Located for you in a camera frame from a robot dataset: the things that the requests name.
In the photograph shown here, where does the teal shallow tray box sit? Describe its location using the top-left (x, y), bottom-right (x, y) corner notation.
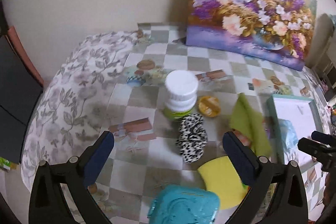
top-left (266, 94), bottom-right (323, 173)

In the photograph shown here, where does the flower painting canvas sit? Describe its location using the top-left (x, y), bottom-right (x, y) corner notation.
top-left (186, 0), bottom-right (317, 71)

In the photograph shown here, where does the leopard print scrunchie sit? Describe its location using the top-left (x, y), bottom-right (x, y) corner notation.
top-left (175, 113), bottom-right (208, 163)

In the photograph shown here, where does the checkered patterned tablecloth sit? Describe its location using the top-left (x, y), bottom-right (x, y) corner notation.
top-left (20, 22), bottom-right (336, 224)

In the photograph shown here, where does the light blue face mask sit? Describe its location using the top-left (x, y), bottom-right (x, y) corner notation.
top-left (278, 119), bottom-right (298, 161)

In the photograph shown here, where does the white pill bottle green label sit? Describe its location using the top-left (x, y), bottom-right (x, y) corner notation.
top-left (163, 70), bottom-right (199, 120)

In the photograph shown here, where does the dark cabinet red edge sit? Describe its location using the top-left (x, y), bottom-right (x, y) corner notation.
top-left (0, 26), bottom-right (44, 164)

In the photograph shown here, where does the lime green cloth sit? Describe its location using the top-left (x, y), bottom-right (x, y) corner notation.
top-left (230, 93), bottom-right (272, 157)

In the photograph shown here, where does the yellow round snack pack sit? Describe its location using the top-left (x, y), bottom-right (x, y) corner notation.
top-left (198, 96), bottom-right (221, 118)

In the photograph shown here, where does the yellow sponge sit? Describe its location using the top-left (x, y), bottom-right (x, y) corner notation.
top-left (198, 156), bottom-right (249, 210)

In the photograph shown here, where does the teal plastic box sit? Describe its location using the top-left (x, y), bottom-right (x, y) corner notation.
top-left (147, 185), bottom-right (220, 223)

